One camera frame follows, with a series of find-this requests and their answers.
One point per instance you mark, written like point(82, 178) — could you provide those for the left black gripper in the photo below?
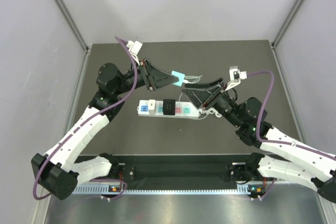
point(161, 78)

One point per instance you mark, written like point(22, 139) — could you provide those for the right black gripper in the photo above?
point(206, 98)

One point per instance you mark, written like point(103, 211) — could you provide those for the teal charger block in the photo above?
point(180, 78)

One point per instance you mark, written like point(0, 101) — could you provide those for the white cube adapter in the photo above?
point(151, 105)

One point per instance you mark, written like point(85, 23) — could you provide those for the white power strip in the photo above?
point(183, 110)

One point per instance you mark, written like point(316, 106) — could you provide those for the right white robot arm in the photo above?
point(300, 163)

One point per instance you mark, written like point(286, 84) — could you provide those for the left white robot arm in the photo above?
point(57, 170)

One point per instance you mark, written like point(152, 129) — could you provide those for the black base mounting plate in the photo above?
point(184, 172)

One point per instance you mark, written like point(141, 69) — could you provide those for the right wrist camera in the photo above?
point(236, 76)

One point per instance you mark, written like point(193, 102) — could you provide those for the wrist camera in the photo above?
point(236, 76)
point(134, 47)

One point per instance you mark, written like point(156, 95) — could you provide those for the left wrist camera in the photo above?
point(134, 47)

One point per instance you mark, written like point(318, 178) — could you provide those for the left aluminium frame post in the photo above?
point(71, 23)

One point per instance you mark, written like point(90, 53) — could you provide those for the aluminium frame post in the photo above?
point(287, 22)
point(71, 23)

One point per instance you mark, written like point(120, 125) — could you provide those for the right aluminium frame post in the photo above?
point(287, 22)

